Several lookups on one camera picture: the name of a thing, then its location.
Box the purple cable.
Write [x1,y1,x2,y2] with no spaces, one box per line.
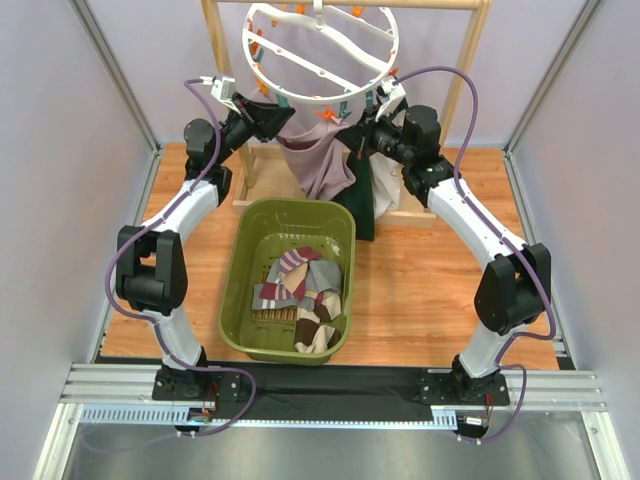
[394,68,557,447]
[79,78,258,455]

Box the teal clothes clip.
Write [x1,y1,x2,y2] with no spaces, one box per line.
[338,100,352,120]

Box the dark green sock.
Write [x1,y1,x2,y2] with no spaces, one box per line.
[332,153,375,242]

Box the wooden drying rack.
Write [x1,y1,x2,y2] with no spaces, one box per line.
[199,0,492,230]

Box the brown beige patterned sock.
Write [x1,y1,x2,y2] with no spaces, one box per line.
[294,290,342,354]

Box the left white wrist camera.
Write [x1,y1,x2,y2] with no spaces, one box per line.
[199,75,240,113]

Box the maroon purple striped sock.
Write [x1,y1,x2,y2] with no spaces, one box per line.
[259,246,321,300]

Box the grey striped sock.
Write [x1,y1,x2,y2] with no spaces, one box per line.
[251,260,342,310]

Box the black cloth strip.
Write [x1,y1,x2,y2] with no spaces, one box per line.
[220,362,433,422]

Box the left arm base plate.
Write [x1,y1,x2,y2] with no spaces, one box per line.
[152,366,252,402]

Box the white round clip hanger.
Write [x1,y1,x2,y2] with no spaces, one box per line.
[241,1,400,105]

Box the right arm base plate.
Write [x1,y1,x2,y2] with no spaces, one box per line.
[417,369,510,406]

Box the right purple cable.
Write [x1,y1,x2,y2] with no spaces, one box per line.
[394,68,557,447]

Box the orange clothes clip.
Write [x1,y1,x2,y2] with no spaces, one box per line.
[314,105,343,125]

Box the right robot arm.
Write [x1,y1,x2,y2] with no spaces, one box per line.
[336,106,551,391]

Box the aluminium frame rail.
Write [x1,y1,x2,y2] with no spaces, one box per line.
[35,357,629,479]

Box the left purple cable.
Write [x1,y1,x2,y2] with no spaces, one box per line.
[79,78,258,455]

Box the pink sock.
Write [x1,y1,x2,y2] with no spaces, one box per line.
[275,113,356,200]

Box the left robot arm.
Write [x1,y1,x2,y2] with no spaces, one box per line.
[107,93,295,398]

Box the white sock on hanger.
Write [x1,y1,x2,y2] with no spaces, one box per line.
[369,153,401,219]

